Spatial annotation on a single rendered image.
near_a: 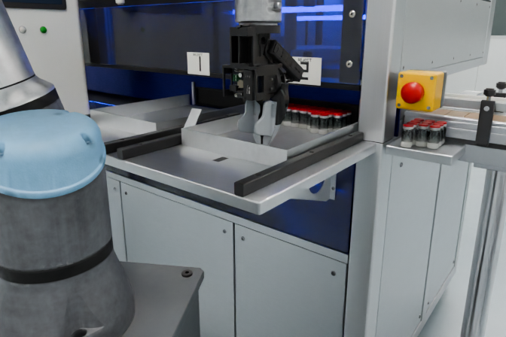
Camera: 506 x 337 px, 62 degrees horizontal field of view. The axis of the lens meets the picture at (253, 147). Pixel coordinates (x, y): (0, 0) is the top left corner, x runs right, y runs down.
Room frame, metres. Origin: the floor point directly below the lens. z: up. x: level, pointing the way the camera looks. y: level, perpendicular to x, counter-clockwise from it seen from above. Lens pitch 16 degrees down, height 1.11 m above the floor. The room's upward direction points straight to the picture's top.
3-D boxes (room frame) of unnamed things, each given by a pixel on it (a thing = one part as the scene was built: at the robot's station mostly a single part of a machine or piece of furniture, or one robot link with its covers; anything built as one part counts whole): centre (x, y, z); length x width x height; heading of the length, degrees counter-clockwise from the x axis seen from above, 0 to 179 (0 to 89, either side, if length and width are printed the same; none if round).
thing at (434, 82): (0.82, -0.33, 1.00); 0.08 x 0.07 x 0.07; 142
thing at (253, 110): (0.71, 0.01, 0.95); 0.06 x 0.03 x 0.09; 142
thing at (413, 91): (0.79, -0.30, 1.00); 0.04 x 0.04 x 0.04; 52
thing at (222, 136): (0.89, -0.06, 0.90); 0.34 x 0.26 x 0.04; 142
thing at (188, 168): (0.94, 0.12, 0.87); 0.70 x 0.48 x 0.02; 52
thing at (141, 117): (1.10, 0.21, 0.90); 0.34 x 0.26 x 0.04; 142
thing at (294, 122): (0.97, -0.13, 0.91); 0.18 x 0.02 x 0.05; 52
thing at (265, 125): (0.69, -0.02, 0.95); 0.06 x 0.03 x 0.09; 142
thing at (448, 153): (0.85, -0.37, 0.87); 0.14 x 0.13 x 0.02; 142
